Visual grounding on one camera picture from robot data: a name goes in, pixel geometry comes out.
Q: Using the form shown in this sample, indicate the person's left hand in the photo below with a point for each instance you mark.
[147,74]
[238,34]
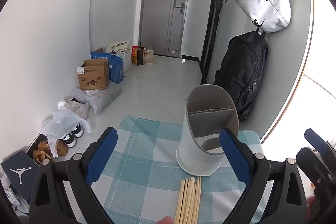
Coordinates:
[164,220]

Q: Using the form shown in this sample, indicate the beige folded cloth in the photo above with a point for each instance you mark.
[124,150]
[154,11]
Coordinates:
[119,46]

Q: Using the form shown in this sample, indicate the red yellow bag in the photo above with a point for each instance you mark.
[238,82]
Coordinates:
[134,54]

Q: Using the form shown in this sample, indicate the large grey parcel bag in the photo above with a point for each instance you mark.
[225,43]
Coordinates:
[102,100]

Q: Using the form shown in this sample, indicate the white grey chopstick holder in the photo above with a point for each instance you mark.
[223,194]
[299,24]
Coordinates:
[194,145]

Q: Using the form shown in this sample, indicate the teal plaid tablecloth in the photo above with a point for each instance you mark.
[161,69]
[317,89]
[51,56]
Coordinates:
[147,150]

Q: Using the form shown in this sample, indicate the black white sneaker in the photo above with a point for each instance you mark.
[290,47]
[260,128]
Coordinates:
[70,140]
[78,131]

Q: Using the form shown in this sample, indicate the blue cardboard box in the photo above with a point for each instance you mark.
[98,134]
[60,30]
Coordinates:
[116,69]

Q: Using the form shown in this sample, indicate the dark blue shoe box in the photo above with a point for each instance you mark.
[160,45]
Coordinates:
[18,174]

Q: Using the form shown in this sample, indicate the black framed door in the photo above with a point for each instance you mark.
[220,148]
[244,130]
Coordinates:
[214,29]

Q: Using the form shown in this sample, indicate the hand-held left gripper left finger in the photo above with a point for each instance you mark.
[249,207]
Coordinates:
[101,155]

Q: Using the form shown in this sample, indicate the bunch of wooden chopsticks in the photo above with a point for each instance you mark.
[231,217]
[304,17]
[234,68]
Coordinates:
[187,203]

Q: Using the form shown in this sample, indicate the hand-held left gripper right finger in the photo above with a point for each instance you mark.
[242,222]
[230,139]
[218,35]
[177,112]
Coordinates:
[235,158]

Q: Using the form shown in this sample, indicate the black backpack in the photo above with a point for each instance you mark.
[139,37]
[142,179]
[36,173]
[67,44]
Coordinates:
[241,69]

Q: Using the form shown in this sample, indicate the brown cardboard box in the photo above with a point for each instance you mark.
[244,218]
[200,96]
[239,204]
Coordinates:
[94,77]

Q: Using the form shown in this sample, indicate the grey entrance door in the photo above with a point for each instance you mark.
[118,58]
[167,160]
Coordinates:
[162,16]

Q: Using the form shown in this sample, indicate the person's right hand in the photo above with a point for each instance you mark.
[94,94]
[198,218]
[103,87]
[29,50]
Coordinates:
[311,207]

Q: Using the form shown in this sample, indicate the beige paper bag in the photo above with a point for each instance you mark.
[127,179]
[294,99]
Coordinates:
[150,56]

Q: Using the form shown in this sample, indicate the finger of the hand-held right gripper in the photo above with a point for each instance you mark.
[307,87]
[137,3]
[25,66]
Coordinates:
[311,161]
[313,136]

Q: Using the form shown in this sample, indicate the small grey parcel bag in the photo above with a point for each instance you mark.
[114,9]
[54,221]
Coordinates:
[78,108]

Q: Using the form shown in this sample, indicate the black paper bag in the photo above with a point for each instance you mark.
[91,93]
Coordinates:
[139,57]

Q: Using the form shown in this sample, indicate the small white box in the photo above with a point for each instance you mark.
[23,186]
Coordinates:
[11,196]

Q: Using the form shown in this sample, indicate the white plastic bag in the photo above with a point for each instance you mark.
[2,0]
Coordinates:
[63,124]

